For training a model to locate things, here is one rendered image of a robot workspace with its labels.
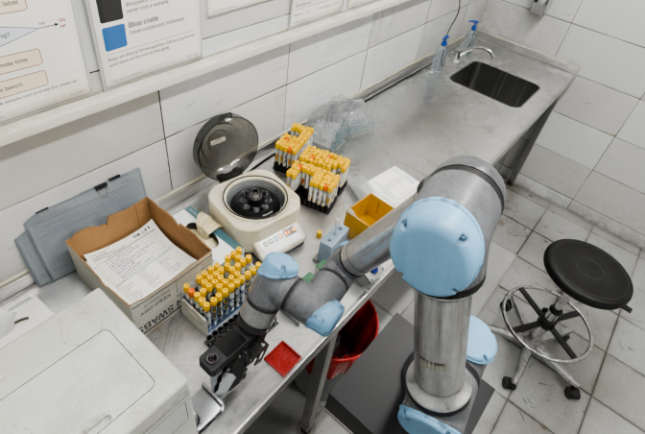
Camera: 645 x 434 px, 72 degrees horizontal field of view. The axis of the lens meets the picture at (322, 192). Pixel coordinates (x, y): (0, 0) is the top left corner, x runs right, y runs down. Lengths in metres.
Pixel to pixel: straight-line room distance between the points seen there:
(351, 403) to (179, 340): 0.46
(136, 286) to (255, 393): 0.41
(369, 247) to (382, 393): 0.38
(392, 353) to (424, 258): 0.60
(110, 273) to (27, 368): 0.45
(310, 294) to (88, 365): 0.40
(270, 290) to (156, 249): 0.51
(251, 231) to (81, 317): 0.53
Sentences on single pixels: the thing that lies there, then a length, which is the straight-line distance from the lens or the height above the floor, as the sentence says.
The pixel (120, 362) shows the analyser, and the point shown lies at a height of 1.17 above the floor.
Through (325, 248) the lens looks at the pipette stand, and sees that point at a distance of 1.30.
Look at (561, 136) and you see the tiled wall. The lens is 3.31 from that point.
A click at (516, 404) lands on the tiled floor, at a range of 2.39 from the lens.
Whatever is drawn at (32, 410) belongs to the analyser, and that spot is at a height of 1.18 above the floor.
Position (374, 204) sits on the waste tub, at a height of 0.94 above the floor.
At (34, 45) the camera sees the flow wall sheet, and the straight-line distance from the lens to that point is 1.10.
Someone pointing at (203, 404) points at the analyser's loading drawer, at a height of 0.91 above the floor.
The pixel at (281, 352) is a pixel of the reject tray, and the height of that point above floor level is 0.88.
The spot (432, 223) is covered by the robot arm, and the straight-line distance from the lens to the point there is 0.56.
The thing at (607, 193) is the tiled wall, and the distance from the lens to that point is 3.42.
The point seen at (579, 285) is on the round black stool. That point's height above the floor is 0.65.
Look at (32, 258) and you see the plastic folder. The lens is 1.36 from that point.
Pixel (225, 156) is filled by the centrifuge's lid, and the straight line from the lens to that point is 1.49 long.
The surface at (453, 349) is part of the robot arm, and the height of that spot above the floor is 1.32.
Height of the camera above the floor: 1.93
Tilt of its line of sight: 41 degrees down
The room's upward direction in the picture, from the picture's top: 9 degrees clockwise
